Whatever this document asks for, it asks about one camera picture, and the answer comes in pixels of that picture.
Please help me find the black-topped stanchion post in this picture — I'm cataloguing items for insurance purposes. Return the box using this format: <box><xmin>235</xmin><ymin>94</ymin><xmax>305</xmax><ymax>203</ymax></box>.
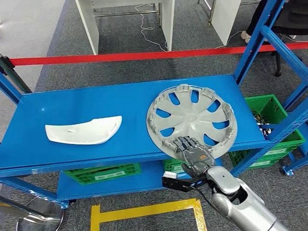
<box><xmin>0</xmin><ymin>54</ymin><xmax>33</xmax><ymax>95</ymax></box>

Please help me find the white curved plastic part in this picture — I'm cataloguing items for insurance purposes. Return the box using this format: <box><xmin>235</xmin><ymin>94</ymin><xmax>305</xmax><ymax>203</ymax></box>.
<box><xmin>45</xmin><ymin>115</ymin><xmax>123</xmax><ymax>146</ymax></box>

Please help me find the grey plastic hubcap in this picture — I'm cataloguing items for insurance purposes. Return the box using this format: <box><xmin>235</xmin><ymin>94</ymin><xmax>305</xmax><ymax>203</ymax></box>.
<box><xmin>146</xmin><ymin>84</ymin><xmax>238</xmax><ymax>160</ymax></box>

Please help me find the green plastic crate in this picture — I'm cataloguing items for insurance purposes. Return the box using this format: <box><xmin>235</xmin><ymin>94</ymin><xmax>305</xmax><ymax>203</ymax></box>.
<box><xmin>163</xmin><ymin>158</ymin><xmax>193</xmax><ymax>174</ymax></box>
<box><xmin>228</xmin><ymin>94</ymin><xmax>306</xmax><ymax>169</ymax></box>
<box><xmin>63</xmin><ymin>162</ymin><xmax>142</xmax><ymax>186</ymax></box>

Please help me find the blue metal shelf rack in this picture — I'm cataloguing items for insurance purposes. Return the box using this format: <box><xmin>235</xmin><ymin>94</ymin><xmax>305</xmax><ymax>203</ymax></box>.
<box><xmin>282</xmin><ymin>122</ymin><xmax>308</xmax><ymax>177</ymax></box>
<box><xmin>0</xmin><ymin>0</ymin><xmax>308</xmax><ymax>209</ymax></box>

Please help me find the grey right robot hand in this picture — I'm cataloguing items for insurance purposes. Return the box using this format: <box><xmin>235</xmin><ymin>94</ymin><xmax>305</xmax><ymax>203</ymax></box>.
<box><xmin>172</xmin><ymin>136</ymin><xmax>217</xmax><ymax>179</ymax></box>

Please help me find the person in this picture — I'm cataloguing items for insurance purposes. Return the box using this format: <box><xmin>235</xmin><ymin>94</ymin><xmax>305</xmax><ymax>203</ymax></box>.
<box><xmin>241</xmin><ymin>0</ymin><xmax>268</xmax><ymax>44</ymax></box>

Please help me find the white desk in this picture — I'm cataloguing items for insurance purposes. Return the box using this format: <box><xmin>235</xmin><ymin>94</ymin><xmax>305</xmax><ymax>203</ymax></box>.
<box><xmin>208</xmin><ymin>0</ymin><xmax>242</xmax><ymax>46</ymax></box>
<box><xmin>75</xmin><ymin>0</ymin><xmax>175</xmax><ymax>55</ymax></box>

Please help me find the red barrier belt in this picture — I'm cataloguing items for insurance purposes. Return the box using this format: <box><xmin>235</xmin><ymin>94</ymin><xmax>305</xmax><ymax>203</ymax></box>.
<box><xmin>10</xmin><ymin>42</ymin><xmax>308</xmax><ymax>66</ymax></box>

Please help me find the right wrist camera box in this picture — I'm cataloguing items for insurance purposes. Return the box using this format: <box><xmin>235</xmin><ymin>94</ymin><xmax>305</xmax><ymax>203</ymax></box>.
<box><xmin>162</xmin><ymin>171</ymin><xmax>210</xmax><ymax>193</ymax></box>

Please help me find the black office chair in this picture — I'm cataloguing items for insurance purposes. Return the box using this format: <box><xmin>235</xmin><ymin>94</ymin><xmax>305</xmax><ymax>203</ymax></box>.
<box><xmin>272</xmin><ymin>0</ymin><xmax>308</xmax><ymax>77</ymax></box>

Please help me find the chrome stanchion post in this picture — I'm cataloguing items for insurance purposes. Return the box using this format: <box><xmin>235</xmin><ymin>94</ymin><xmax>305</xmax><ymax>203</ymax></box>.
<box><xmin>0</xmin><ymin>195</ymin><xmax>64</xmax><ymax>231</ymax></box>

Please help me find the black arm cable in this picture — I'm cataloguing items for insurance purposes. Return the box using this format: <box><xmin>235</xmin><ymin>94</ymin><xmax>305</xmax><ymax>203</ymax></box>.
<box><xmin>190</xmin><ymin>186</ymin><xmax>231</xmax><ymax>213</ymax></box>

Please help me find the white floor cable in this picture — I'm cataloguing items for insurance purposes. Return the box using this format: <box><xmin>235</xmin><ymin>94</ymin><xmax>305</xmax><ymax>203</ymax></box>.
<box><xmin>134</xmin><ymin>3</ymin><xmax>243</xmax><ymax>53</ymax></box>

